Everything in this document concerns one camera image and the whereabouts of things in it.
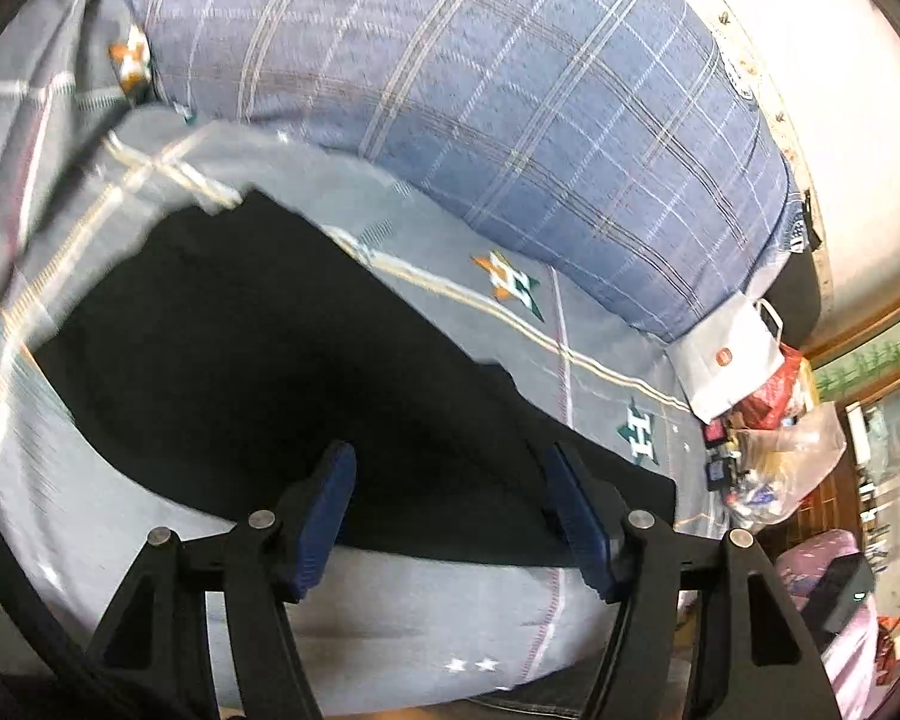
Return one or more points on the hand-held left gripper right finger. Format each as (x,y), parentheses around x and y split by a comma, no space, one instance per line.
(581,517)

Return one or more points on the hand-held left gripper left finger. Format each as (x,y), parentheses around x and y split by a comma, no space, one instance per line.
(322,517)

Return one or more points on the black pants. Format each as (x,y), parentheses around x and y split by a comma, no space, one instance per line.
(270,360)

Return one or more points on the dark blue small bottle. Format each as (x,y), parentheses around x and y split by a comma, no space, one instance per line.
(720,474)

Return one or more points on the grey star-print bedsheet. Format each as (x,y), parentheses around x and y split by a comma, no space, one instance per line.
(435,615)

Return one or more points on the dark red small bottle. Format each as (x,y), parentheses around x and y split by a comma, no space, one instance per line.
(716,433)

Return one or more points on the white paper bag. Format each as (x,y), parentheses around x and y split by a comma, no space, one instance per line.
(727,367)

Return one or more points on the clear plastic bag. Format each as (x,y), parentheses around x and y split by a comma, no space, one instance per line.
(802,457)

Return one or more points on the red plastic bag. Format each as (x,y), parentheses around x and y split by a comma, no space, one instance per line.
(776,390)

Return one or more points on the pink printed cloth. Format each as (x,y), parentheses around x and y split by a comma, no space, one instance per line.
(810,562)

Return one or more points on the black bag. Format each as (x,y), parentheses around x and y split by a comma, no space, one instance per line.
(799,292)

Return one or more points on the blue plaid quilt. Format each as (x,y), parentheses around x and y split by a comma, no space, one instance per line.
(495,127)

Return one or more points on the grey star-print pillow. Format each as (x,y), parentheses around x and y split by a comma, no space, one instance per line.
(37,112)

